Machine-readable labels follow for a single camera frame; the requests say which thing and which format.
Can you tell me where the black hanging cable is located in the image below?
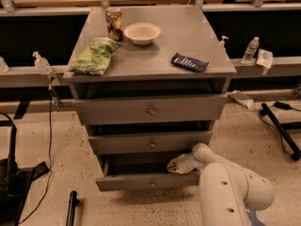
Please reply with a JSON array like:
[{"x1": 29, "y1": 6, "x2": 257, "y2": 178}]
[{"x1": 18, "y1": 75, "x2": 62, "y2": 225}]

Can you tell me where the white paper bowl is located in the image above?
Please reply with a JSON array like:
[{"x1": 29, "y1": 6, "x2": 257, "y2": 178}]
[{"x1": 123, "y1": 23, "x2": 161, "y2": 45}]

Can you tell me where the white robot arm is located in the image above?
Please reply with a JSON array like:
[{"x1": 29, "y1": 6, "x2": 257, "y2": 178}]
[{"x1": 166, "y1": 143, "x2": 275, "y2": 226}]

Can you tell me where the grey drawer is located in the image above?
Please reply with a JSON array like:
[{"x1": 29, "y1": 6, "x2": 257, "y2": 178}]
[
  {"x1": 74, "y1": 95, "x2": 227, "y2": 125},
  {"x1": 88, "y1": 131, "x2": 212, "y2": 154},
  {"x1": 96, "y1": 152, "x2": 199, "y2": 191}
]

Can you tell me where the clear water bottle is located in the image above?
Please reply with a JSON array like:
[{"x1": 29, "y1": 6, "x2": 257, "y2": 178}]
[{"x1": 242, "y1": 37, "x2": 260, "y2": 63}]

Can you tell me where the white paper packet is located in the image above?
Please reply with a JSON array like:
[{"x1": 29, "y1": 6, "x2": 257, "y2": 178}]
[{"x1": 256, "y1": 49, "x2": 273, "y2": 75}]

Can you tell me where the grey middle drawer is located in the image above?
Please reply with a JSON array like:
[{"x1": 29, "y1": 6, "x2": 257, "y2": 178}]
[{"x1": 88, "y1": 131, "x2": 212, "y2": 154}]

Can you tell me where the black stand base left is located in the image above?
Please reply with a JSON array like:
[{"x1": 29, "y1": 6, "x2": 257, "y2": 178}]
[{"x1": 0, "y1": 112, "x2": 50, "y2": 226}]

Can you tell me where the green chip bag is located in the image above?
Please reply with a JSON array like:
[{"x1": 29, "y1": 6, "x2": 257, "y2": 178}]
[{"x1": 68, "y1": 38, "x2": 121, "y2": 75}]

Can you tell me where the brown drink can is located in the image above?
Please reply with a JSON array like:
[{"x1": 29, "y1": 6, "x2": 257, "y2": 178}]
[{"x1": 105, "y1": 7, "x2": 123, "y2": 40}]

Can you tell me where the grey drawer cabinet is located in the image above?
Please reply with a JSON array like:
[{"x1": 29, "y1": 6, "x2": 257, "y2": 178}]
[{"x1": 62, "y1": 5, "x2": 237, "y2": 174}]

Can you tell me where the left hand sanitizer bottle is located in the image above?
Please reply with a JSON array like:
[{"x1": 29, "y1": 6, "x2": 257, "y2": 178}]
[{"x1": 33, "y1": 51, "x2": 52, "y2": 74}]

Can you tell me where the clear bottle far left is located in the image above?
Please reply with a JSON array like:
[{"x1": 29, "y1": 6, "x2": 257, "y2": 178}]
[{"x1": 0, "y1": 56, "x2": 9, "y2": 73}]

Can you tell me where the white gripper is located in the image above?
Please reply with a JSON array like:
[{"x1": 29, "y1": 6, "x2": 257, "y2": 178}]
[{"x1": 166, "y1": 153, "x2": 203, "y2": 174}]

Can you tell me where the black stand leg right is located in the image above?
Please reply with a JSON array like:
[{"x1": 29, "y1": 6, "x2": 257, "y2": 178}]
[{"x1": 260, "y1": 103, "x2": 301, "y2": 161}]

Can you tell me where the grey bottom drawer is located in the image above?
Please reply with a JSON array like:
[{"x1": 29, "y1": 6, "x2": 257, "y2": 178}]
[{"x1": 96, "y1": 152, "x2": 199, "y2": 191}]

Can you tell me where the dark blue snack bar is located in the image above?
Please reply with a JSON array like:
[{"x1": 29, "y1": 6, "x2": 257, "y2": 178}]
[{"x1": 171, "y1": 53, "x2": 209, "y2": 73}]

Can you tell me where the small pump bottle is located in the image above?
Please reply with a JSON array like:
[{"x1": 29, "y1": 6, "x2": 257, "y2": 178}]
[{"x1": 219, "y1": 36, "x2": 229, "y2": 51}]

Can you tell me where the black power adapter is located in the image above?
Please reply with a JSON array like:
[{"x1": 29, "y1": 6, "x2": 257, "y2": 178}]
[{"x1": 274, "y1": 102, "x2": 291, "y2": 110}]

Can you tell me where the grey top drawer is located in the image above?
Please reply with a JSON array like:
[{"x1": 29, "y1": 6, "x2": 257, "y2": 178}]
[{"x1": 74, "y1": 95, "x2": 227, "y2": 125}]

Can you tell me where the black bar on floor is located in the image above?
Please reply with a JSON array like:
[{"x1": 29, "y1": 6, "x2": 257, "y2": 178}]
[{"x1": 66, "y1": 190, "x2": 79, "y2": 226}]

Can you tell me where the blue tape cross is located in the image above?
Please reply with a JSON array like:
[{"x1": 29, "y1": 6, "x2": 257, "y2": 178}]
[{"x1": 248, "y1": 211, "x2": 266, "y2": 226}]

